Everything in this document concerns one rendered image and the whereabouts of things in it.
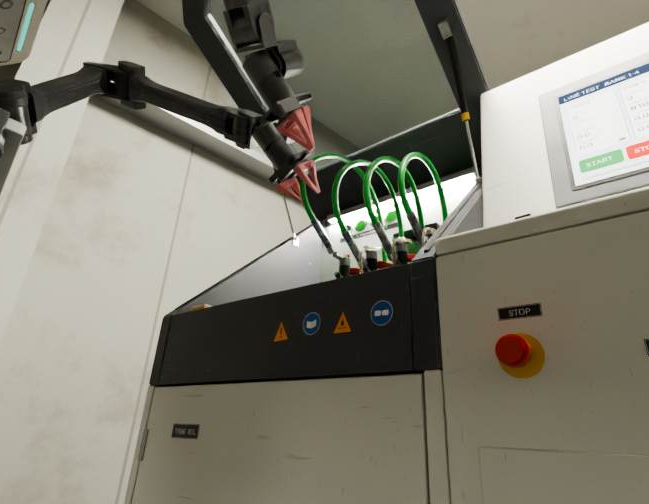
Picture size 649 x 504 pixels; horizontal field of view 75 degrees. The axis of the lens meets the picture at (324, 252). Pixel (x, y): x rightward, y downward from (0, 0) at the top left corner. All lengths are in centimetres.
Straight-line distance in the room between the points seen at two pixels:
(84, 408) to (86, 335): 34
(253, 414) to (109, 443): 172
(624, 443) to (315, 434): 39
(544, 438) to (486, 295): 17
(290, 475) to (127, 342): 186
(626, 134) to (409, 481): 72
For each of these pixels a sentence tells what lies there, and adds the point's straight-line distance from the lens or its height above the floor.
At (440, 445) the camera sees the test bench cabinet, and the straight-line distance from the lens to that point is 58.
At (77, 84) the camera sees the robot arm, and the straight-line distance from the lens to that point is 120.
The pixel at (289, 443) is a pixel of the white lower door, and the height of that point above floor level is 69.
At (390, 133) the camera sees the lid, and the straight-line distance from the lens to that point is 137.
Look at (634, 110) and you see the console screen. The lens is 102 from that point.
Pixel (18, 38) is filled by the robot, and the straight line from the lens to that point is 93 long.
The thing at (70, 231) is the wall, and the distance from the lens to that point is 253.
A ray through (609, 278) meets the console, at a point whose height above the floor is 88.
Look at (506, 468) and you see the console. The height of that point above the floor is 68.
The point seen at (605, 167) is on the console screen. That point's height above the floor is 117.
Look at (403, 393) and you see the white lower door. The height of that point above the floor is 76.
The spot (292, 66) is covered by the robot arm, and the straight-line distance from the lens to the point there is 92.
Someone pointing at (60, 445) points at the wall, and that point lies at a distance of 241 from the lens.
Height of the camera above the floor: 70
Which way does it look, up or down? 24 degrees up
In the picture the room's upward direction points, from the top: 3 degrees clockwise
